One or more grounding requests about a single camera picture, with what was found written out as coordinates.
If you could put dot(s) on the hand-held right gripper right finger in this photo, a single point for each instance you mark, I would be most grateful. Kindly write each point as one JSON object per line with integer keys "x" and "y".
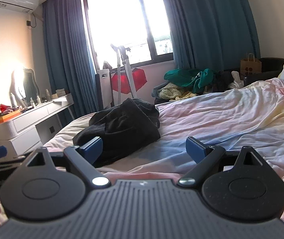
{"x": 194, "y": 149}

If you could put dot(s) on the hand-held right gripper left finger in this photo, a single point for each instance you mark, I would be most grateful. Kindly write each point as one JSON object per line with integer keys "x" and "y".
{"x": 92, "y": 148}

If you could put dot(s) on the dark pants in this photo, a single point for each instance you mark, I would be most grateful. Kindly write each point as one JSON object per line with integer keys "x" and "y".
{"x": 122, "y": 127}

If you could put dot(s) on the orange tray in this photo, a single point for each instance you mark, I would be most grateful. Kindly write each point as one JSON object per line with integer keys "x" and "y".
{"x": 6, "y": 117}

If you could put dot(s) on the pastel duvet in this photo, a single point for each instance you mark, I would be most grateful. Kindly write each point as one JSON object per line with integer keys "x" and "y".
{"x": 219, "y": 114}

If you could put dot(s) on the white dressing table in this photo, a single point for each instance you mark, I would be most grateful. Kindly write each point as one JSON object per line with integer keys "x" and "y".
{"x": 29, "y": 122}

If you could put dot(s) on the white folding board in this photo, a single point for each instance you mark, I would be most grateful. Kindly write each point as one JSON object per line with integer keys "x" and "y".
{"x": 104, "y": 89}

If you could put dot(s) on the pale yellow cloth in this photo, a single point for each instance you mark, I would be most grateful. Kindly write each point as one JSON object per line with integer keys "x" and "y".
{"x": 169, "y": 90}

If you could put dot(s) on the green garment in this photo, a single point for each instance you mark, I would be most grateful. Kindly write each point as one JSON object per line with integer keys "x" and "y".
{"x": 184, "y": 78}

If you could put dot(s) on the vanity mirror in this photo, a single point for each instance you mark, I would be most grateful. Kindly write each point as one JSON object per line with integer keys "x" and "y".
{"x": 28, "y": 83}

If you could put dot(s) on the white garment steamer stand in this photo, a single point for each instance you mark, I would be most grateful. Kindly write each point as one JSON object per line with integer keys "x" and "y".
{"x": 125, "y": 74}

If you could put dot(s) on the white crumpled cloth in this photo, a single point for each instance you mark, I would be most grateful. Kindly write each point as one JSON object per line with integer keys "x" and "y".
{"x": 236, "y": 81}

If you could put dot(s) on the brown paper bag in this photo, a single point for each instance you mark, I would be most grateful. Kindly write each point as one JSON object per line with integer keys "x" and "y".
{"x": 250, "y": 66}

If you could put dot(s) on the black armchair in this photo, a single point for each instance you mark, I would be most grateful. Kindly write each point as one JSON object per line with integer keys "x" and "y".
{"x": 271, "y": 66}

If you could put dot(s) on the window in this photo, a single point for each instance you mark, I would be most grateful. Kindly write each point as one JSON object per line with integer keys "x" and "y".
{"x": 122, "y": 22}

